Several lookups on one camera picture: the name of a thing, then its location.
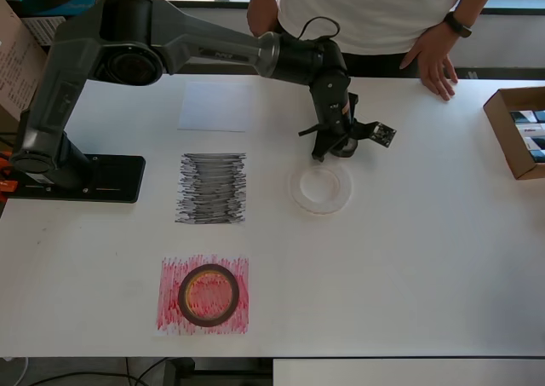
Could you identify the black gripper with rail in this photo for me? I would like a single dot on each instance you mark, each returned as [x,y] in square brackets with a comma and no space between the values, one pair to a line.
[319,147]

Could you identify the red 3M tape roll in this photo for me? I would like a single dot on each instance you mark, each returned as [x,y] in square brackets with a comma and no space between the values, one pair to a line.
[182,294]

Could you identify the dark grey Piper robot arm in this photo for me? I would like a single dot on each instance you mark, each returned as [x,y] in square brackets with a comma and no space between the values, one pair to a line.
[204,41]

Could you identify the wide white tape roll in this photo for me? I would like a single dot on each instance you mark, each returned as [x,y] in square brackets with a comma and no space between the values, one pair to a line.
[347,188]

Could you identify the person's left hand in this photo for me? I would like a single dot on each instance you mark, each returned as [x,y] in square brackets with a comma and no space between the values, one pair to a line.
[436,66]

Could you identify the person's right hand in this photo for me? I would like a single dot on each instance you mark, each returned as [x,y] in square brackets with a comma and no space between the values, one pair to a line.
[264,17]

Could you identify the blank white paper sheet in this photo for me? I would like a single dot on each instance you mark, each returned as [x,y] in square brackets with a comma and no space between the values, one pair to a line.
[213,105]

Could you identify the paper with black scribble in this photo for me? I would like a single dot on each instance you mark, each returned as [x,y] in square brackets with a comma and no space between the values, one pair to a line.
[213,190]

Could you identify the person in white shirt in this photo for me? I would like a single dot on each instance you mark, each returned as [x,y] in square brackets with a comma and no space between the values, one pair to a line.
[362,11]

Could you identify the open cardboard tray box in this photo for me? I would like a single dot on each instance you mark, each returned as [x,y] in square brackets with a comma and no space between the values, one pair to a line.
[500,139]

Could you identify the black wristwatch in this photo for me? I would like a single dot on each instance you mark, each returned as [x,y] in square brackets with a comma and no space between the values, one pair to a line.
[457,24]

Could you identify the small black product box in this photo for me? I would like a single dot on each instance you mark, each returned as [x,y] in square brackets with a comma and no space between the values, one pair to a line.
[537,157]
[521,116]
[534,144]
[540,116]

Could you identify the small white product box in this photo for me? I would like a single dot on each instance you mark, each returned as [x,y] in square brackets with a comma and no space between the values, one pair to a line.
[530,130]

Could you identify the paper with red scribble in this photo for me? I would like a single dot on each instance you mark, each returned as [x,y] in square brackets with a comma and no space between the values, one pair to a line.
[170,318]

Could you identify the white side table top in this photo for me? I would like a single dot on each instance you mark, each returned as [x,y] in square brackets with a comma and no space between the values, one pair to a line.
[404,373]

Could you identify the wide brown printed carton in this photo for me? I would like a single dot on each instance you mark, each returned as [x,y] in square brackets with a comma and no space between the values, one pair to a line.
[17,62]

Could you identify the orange clamp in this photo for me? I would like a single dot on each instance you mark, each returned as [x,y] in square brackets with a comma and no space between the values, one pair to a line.
[8,186]

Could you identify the wrist camera board with bracket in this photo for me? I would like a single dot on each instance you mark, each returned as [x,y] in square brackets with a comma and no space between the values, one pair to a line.
[383,134]

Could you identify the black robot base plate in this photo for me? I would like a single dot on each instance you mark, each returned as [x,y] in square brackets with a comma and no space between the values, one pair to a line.
[119,177]

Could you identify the black table leg frame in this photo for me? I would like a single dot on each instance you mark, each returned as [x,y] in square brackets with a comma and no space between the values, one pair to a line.
[221,371]

